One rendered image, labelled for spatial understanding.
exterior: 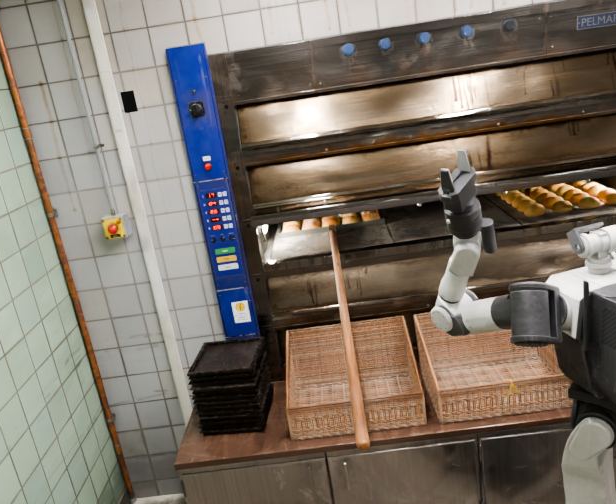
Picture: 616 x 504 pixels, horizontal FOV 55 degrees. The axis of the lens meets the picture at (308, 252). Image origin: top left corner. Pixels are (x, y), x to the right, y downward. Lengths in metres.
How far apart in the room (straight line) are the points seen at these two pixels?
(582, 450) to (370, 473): 0.97
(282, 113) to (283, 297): 0.83
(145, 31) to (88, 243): 0.95
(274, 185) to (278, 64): 0.50
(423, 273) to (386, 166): 0.53
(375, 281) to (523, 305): 1.28
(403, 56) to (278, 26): 0.52
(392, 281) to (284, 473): 0.95
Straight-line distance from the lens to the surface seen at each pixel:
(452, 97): 2.59
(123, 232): 2.67
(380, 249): 2.66
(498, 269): 2.80
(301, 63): 2.53
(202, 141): 2.55
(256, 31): 2.53
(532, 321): 1.51
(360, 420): 1.44
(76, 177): 2.76
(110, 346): 2.98
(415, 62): 2.57
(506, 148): 2.68
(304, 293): 2.71
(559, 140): 2.75
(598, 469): 1.88
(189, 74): 2.54
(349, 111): 2.53
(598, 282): 1.62
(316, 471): 2.52
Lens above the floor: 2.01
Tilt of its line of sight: 18 degrees down
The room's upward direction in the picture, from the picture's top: 9 degrees counter-clockwise
